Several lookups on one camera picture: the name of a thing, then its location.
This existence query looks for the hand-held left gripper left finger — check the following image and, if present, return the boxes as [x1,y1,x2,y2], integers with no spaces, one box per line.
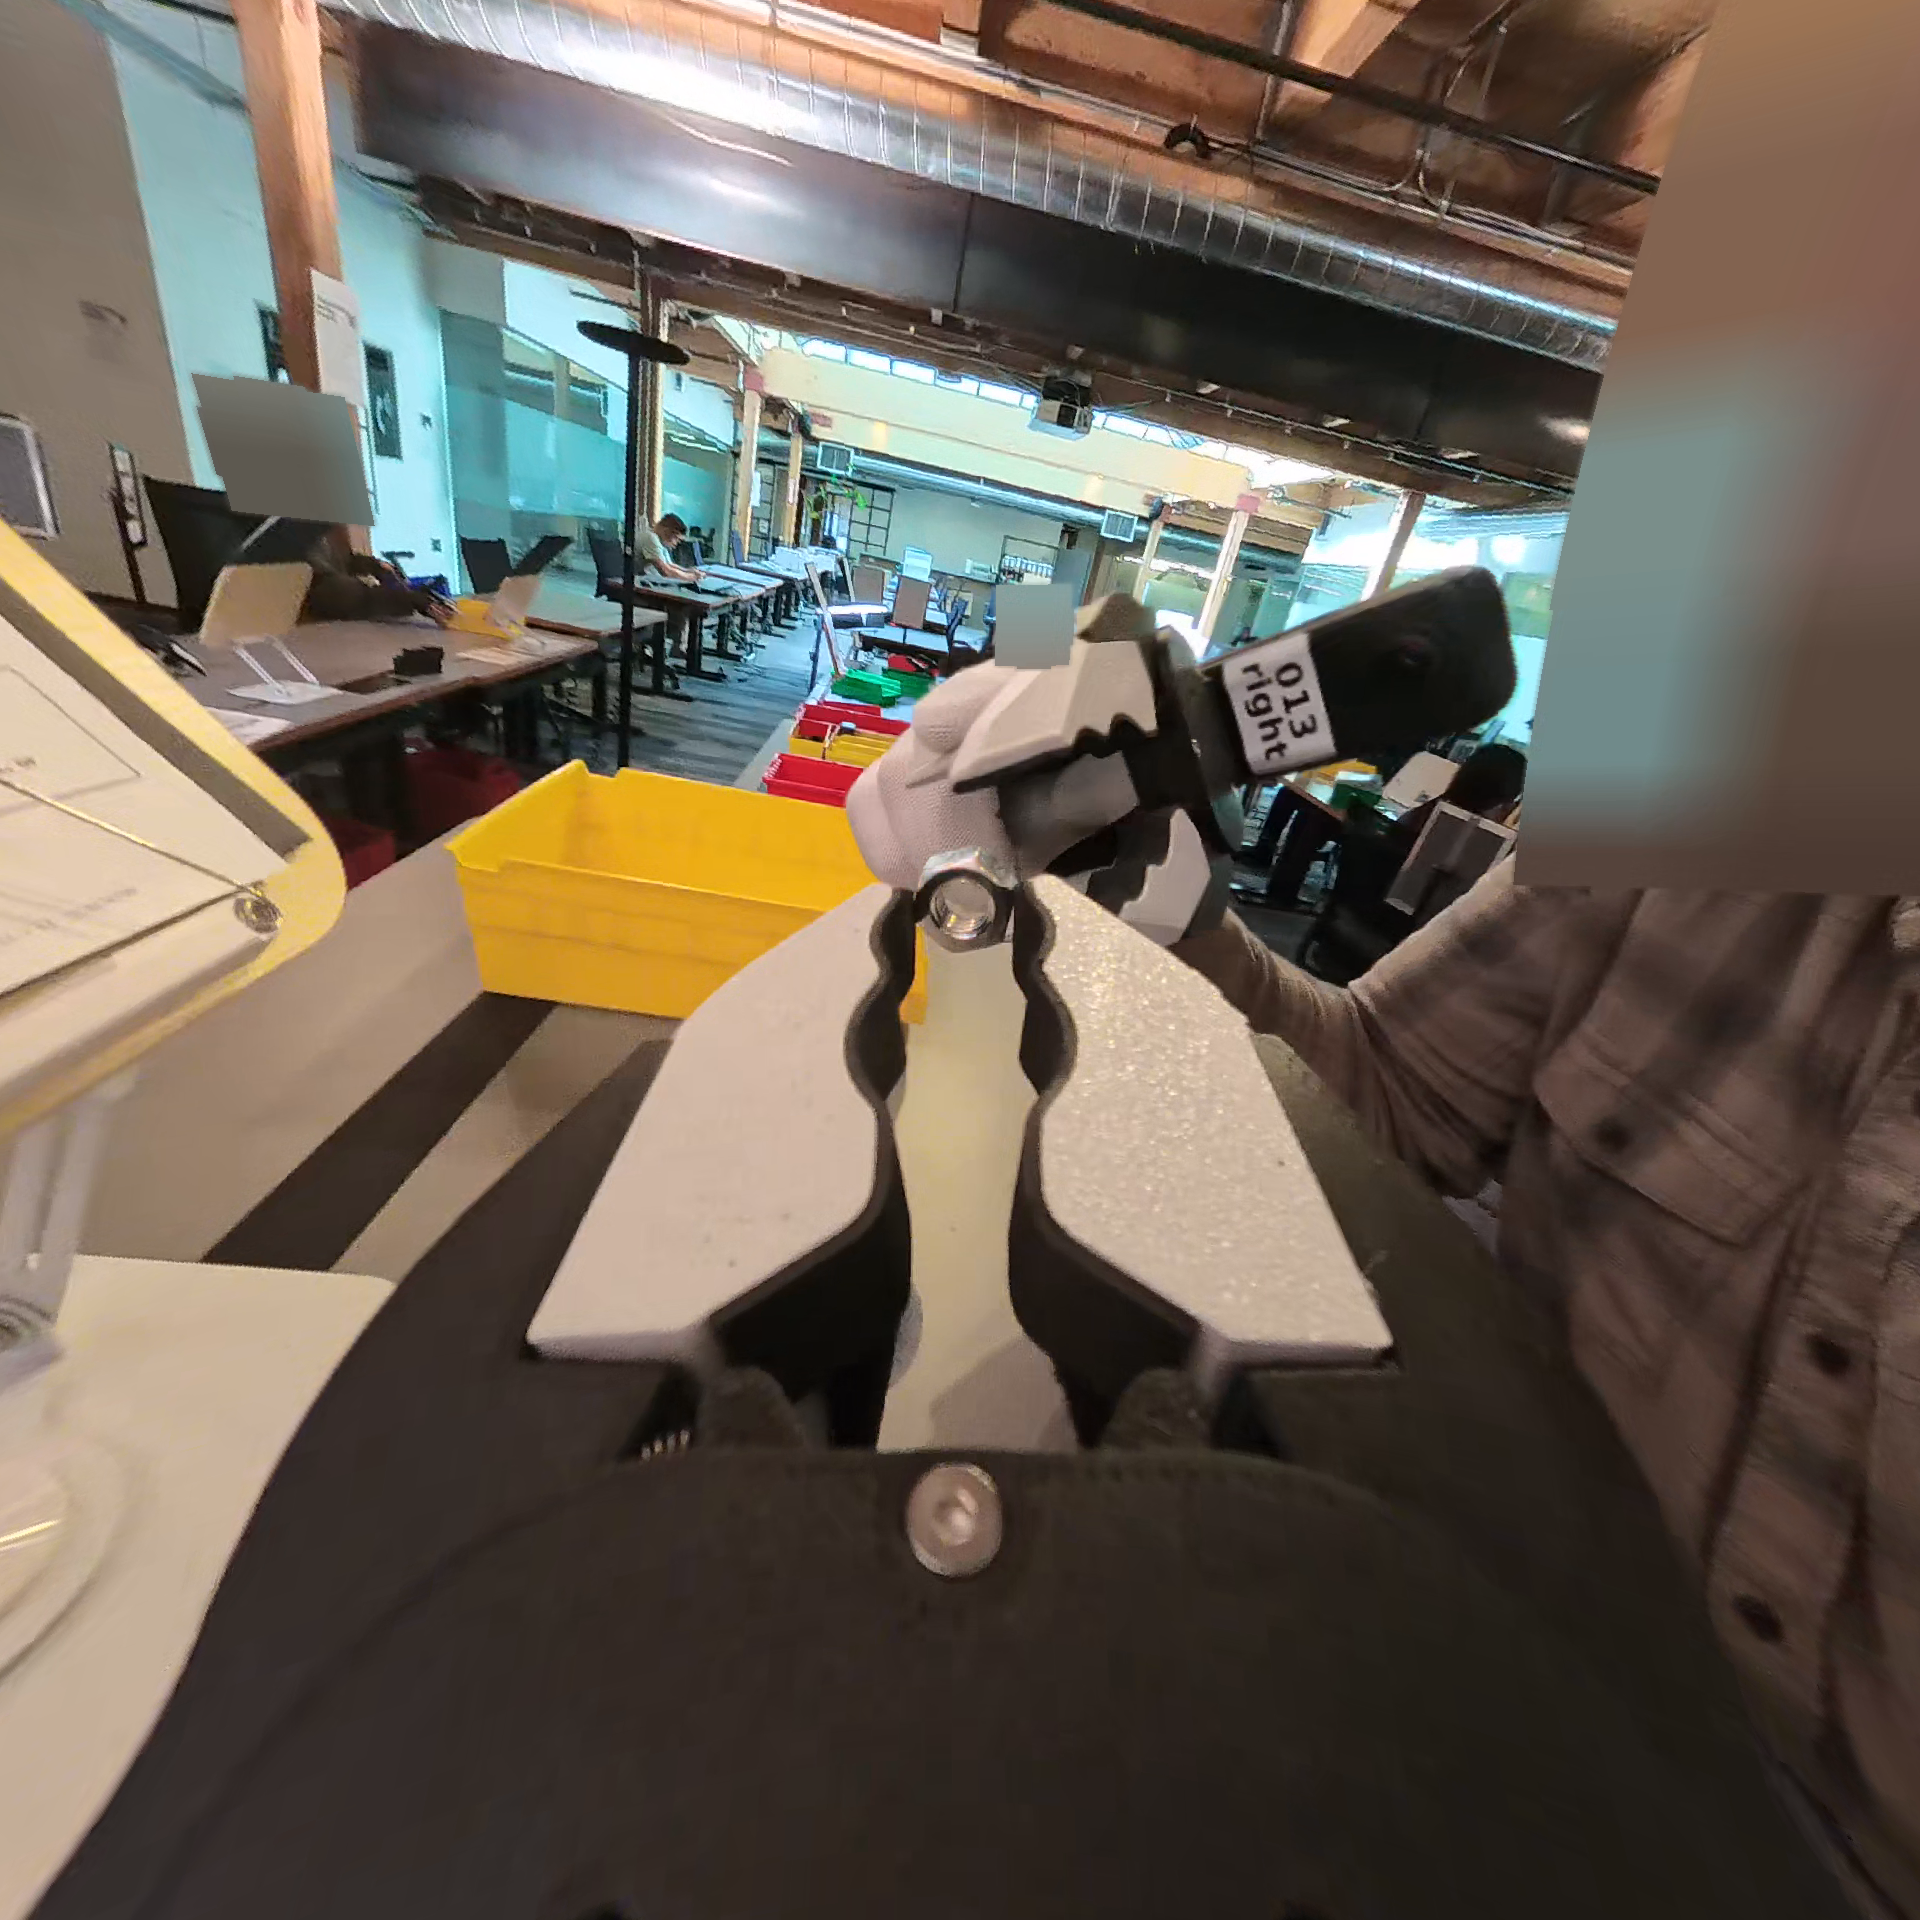
[525,880,916,1448]

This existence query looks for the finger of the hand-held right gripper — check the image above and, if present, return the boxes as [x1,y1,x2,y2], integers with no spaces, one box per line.
[1026,796,1225,947]
[975,647,1178,806]

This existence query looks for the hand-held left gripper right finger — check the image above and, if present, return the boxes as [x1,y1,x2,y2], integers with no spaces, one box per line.
[1006,880,1396,1443]

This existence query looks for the silver hex bolt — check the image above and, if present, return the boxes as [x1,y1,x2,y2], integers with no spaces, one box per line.
[911,852,1021,956]

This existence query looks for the yellow plastic bin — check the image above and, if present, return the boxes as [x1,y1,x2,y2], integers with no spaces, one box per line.
[451,759,932,1028]

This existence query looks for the person's right forearm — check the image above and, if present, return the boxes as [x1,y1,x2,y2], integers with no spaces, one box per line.
[1180,855,1567,1203]

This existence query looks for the person's right hand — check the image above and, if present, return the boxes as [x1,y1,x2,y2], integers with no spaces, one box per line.
[851,660,1051,895]

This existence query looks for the stacked coloured plastic trays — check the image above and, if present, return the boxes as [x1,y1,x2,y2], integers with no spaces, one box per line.
[765,660,932,806]

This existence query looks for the wooden document stand white base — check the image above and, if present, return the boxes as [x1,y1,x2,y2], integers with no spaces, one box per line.
[0,525,393,1800]

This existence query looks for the background office desk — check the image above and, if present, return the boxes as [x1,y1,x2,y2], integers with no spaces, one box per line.
[166,614,602,759]

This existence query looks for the printed instruction sheet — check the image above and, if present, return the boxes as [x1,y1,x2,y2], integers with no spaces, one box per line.
[0,600,287,991]

